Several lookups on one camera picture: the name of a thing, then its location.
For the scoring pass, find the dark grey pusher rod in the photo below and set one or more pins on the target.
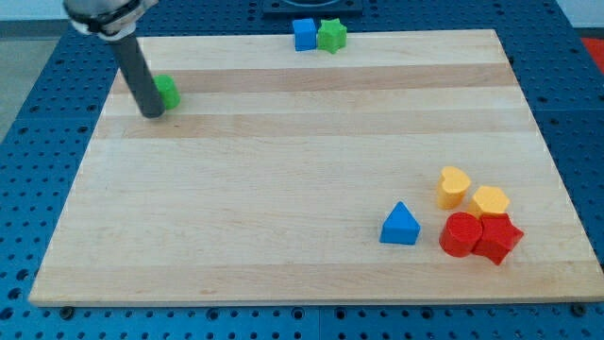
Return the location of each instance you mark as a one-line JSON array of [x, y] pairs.
[[137, 75]]

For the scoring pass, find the green cylinder block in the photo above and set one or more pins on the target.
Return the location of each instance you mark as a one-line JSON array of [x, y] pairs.
[[168, 91]]

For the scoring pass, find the blue cube block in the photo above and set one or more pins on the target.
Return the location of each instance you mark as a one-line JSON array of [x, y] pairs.
[[304, 34]]

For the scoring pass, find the green star block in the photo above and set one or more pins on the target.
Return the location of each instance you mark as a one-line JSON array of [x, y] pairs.
[[331, 35]]

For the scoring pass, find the light wooden board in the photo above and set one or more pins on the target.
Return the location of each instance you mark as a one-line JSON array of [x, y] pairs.
[[270, 182]]

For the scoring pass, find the blue triangle block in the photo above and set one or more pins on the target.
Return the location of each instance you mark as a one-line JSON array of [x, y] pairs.
[[400, 227]]

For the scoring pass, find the yellow heart block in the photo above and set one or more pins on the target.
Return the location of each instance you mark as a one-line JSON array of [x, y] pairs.
[[452, 187]]

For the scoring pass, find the red cylinder block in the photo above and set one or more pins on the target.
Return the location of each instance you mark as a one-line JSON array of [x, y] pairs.
[[460, 234]]

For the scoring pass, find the yellow hexagon block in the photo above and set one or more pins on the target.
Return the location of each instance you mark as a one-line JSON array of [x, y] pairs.
[[488, 200]]

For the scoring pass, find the red star block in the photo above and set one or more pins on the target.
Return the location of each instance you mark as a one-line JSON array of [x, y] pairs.
[[499, 237]]

